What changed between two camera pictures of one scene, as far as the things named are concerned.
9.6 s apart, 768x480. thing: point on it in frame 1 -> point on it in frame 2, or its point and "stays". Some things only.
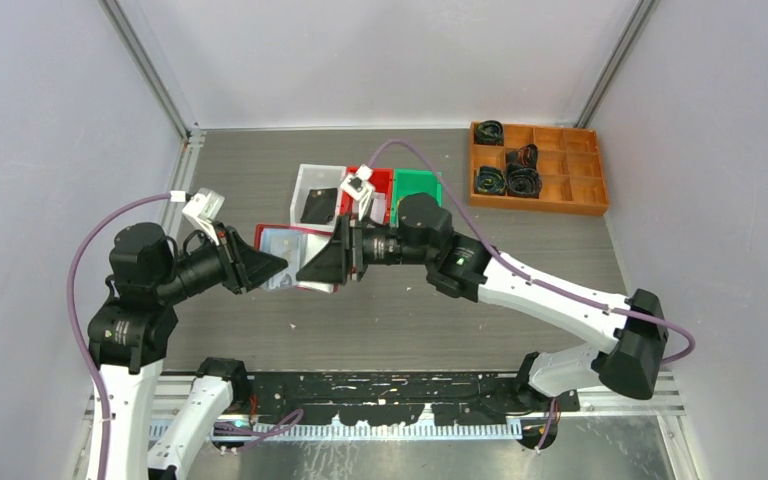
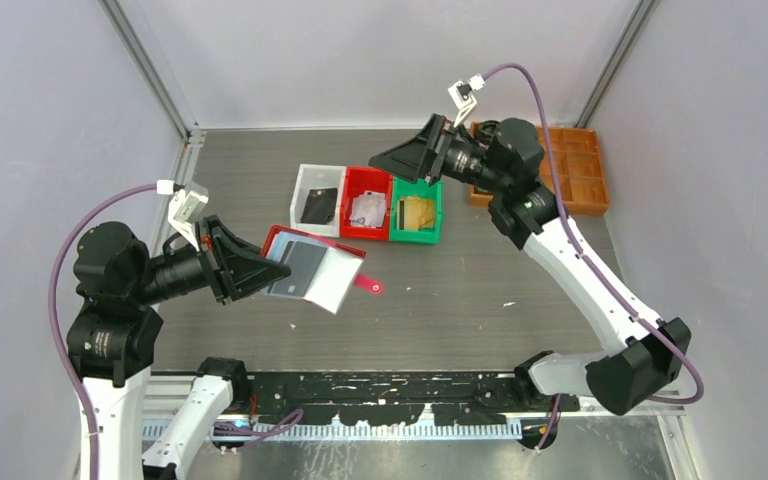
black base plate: [393, 399] stays
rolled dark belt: [489, 132] stays
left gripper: [243, 265] stays
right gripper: [343, 254] -> [421, 157]
